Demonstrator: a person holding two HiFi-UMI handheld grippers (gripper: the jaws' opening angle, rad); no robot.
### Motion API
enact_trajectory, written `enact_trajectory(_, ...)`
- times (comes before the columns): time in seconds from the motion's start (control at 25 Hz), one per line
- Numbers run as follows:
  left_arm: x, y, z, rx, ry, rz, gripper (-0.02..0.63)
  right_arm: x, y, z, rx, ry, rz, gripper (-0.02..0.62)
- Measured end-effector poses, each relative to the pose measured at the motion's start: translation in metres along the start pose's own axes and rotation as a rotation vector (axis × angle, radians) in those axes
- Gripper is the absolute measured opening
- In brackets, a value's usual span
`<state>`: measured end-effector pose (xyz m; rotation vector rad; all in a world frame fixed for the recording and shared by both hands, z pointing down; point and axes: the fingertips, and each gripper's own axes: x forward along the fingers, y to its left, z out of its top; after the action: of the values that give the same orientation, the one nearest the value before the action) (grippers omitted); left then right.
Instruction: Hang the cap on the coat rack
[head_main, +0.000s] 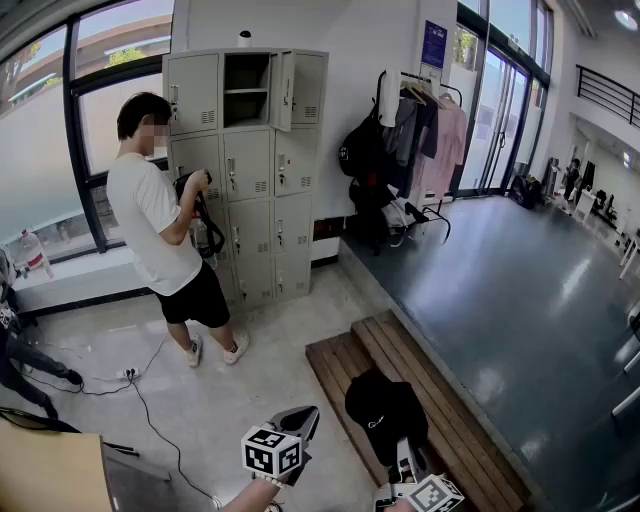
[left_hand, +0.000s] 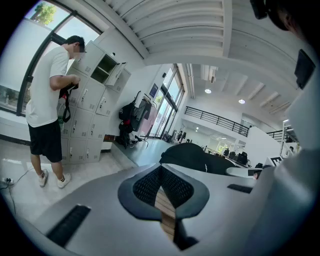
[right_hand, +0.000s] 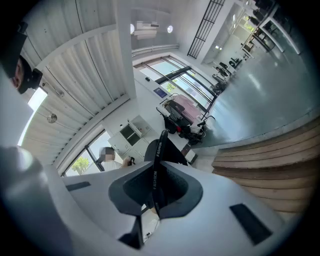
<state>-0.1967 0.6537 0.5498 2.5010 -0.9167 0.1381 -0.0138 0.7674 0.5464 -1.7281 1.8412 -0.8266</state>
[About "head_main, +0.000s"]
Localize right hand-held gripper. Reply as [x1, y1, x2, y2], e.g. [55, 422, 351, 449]
[374, 437, 467, 512]

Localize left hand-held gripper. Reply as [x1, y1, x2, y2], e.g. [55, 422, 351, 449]
[241, 405, 322, 489]

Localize black garment with white logo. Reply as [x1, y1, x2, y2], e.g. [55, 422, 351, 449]
[344, 367, 430, 469]

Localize clothes rack with garments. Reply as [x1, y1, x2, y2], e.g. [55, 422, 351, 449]
[373, 69, 464, 257]

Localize person's left forearm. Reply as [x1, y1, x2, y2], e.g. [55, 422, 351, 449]
[219, 478, 284, 512]

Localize wooden slatted step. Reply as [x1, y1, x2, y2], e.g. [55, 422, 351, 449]
[305, 309, 532, 512]

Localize light wooden table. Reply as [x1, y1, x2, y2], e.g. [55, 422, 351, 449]
[0, 419, 114, 512]

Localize grey metal locker cabinet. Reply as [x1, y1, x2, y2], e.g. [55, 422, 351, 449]
[162, 48, 330, 314]

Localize black metal stand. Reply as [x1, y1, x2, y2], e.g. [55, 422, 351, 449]
[0, 406, 142, 458]

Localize black backpack with white print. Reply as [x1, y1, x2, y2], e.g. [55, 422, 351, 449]
[338, 99, 387, 178]

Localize black duffel bag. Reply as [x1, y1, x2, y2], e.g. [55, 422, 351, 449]
[508, 174, 544, 209]

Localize light grey hanging garment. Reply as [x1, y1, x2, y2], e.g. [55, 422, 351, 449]
[384, 97, 419, 169]

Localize pink hanging garment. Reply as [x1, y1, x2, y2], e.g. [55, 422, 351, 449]
[412, 97, 469, 202]

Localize dark grey hanging shirt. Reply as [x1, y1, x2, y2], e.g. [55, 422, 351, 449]
[399, 94, 441, 199]

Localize small white table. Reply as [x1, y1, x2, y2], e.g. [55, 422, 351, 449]
[573, 189, 601, 224]

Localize large bottle with red label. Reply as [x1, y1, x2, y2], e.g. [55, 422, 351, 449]
[14, 229, 54, 281]

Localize open grey locker door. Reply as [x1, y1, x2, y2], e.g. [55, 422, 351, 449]
[268, 51, 296, 133]

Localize white hanging garment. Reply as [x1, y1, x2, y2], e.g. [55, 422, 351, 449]
[378, 69, 403, 128]

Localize glass sliding door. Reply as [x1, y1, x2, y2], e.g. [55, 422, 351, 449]
[457, 43, 532, 197]

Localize large glass window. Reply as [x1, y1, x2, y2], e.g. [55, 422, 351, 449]
[0, 0, 175, 262]

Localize black metal railing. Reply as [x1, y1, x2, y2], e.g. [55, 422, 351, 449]
[575, 64, 640, 129]

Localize black power cable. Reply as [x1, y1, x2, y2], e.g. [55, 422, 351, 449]
[19, 369, 222, 507]

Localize white wall box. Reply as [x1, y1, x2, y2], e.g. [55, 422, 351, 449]
[309, 234, 342, 267]

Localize brown wall panel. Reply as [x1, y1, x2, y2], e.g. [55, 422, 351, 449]
[313, 217, 347, 241]

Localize black strap bag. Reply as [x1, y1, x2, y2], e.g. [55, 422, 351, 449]
[173, 169, 227, 259]

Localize white table leg frame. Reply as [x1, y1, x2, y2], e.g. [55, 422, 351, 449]
[618, 233, 640, 281]

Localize blue wall poster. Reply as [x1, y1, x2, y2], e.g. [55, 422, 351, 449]
[421, 19, 449, 71]

